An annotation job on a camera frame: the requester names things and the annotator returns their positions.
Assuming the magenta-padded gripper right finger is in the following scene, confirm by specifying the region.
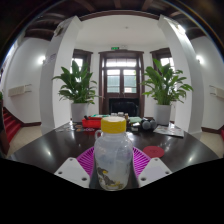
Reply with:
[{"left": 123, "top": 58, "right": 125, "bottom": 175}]
[{"left": 128, "top": 146, "right": 173, "bottom": 190}]

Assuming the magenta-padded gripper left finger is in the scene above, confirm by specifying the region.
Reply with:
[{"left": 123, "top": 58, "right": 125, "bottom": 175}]
[{"left": 54, "top": 146, "right": 98, "bottom": 190}]

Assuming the clear bottle with yellow cap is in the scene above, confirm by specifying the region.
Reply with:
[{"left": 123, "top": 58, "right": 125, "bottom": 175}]
[{"left": 93, "top": 116, "right": 134, "bottom": 192}]

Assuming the flat round red coaster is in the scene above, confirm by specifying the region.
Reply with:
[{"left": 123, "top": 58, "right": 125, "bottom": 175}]
[{"left": 142, "top": 145, "right": 165, "bottom": 159}]

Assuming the printed paper sheet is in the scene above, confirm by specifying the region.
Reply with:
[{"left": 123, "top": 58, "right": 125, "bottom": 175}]
[{"left": 153, "top": 123, "right": 185, "bottom": 138}]

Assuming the red box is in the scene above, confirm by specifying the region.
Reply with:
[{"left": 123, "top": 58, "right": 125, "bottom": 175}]
[{"left": 81, "top": 117, "right": 103, "bottom": 130}]

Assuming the green flat packet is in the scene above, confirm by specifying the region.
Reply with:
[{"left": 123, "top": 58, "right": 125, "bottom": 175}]
[{"left": 90, "top": 114, "right": 111, "bottom": 120}]

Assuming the black chair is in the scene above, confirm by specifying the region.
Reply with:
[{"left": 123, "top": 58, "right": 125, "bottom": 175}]
[{"left": 108, "top": 98, "right": 140, "bottom": 118}]

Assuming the red carpeted staircase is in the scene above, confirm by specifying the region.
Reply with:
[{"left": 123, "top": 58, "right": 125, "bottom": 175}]
[{"left": 2, "top": 107, "right": 24, "bottom": 144}]

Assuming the potted plant in white pot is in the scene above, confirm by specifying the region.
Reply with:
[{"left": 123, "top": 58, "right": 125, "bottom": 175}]
[
  {"left": 141, "top": 58, "right": 194, "bottom": 126},
  {"left": 52, "top": 59, "right": 101, "bottom": 124}
]

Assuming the dark wooden glazed door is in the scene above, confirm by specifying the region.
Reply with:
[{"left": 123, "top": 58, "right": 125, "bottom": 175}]
[{"left": 98, "top": 49, "right": 146, "bottom": 118}]

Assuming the dark framed window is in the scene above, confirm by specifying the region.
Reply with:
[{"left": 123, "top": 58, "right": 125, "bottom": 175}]
[
  {"left": 71, "top": 49, "right": 94, "bottom": 73},
  {"left": 149, "top": 47, "right": 174, "bottom": 73}
]

